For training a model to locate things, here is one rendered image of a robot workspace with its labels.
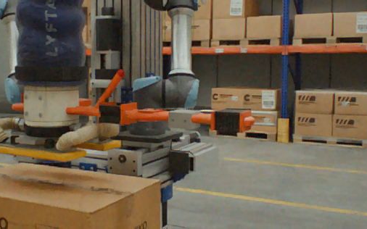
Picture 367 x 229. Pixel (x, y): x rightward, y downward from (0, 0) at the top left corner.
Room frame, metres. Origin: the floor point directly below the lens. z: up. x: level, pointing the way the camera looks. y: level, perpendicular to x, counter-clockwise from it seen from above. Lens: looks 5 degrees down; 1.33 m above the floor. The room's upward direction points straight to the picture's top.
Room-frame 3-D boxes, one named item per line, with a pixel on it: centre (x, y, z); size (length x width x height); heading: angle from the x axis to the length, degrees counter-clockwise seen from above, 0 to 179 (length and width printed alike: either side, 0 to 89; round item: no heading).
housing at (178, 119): (1.34, -0.12, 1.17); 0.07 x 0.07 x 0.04; 60
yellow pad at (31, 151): (1.49, 0.33, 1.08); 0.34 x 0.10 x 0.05; 60
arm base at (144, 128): (2.02, -0.03, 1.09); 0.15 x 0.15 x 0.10
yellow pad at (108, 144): (1.65, 0.24, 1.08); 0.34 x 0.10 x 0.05; 60
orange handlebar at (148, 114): (1.57, 0.05, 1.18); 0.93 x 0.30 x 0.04; 60
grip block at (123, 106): (1.44, 0.07, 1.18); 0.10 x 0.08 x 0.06; 150
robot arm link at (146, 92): (2.02, -0.03, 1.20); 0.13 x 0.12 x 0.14; 86
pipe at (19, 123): (1.57, 0.28, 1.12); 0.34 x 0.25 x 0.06; 60
